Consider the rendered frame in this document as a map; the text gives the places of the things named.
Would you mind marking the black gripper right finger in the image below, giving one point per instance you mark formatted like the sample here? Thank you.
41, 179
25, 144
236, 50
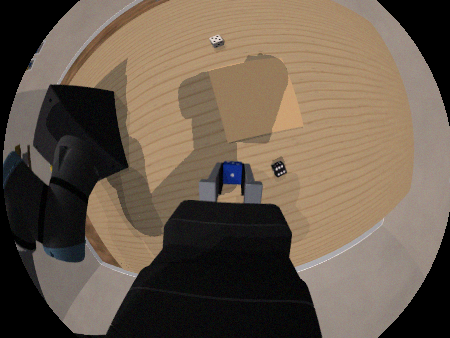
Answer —
251, 189

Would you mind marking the blue die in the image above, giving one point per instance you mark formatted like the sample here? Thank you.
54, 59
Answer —
232, 172

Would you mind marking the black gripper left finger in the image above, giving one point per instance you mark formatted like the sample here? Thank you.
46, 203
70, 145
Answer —
210, 188

